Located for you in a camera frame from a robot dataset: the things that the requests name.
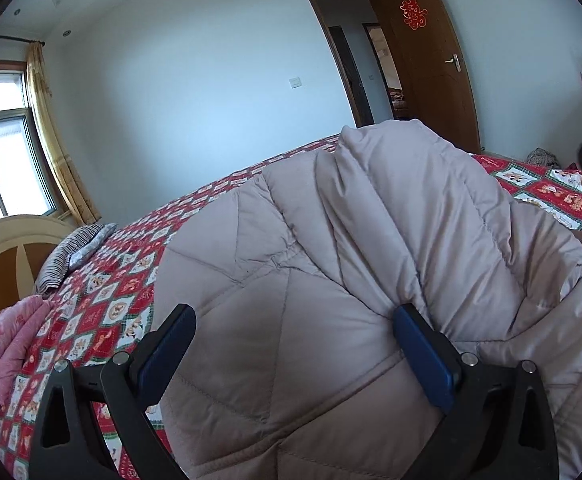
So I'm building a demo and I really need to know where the grey knit cloth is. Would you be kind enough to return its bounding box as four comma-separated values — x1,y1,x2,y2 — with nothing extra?
525,147,560,168

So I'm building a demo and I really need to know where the window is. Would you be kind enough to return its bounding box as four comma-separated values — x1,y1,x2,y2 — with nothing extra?
0,60,64,233

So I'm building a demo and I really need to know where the cream and wood headboard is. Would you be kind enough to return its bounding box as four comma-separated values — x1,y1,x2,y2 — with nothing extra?
0,215,77,346

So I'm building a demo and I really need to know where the beige quilted down jacket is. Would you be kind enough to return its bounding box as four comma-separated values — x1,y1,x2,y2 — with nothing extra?
151,119,582,480

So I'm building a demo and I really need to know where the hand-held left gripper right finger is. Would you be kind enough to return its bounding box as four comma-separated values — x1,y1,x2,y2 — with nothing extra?
392,304,559,480

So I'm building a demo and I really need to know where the red printed patchwork bedspread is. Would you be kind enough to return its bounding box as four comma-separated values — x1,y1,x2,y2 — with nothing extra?
0,135,582,480

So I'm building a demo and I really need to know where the pink folded blanket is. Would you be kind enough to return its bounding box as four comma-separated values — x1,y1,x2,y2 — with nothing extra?
0,294,52,411

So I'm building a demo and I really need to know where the brown wooden door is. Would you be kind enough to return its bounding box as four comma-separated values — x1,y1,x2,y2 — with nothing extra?
375,0,482,153

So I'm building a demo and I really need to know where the striped pillow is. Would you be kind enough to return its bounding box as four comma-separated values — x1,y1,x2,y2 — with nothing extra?
35,223,107,293

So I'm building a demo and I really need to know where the grey dotted pillow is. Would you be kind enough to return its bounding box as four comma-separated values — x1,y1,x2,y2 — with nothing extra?
68,222,119,271

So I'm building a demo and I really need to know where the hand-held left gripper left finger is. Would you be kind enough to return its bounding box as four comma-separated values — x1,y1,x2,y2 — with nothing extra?
28,304,198,480

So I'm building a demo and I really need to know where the yellow patterned curtain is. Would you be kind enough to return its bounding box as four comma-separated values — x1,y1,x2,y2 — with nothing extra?
25,42,103,226

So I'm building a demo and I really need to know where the dark curtain rod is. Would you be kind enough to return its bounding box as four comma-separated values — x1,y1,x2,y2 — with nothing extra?
0,34,47,46

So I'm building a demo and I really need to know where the red paper door decoration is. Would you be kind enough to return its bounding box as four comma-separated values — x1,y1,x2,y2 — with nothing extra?
400,0,428,31

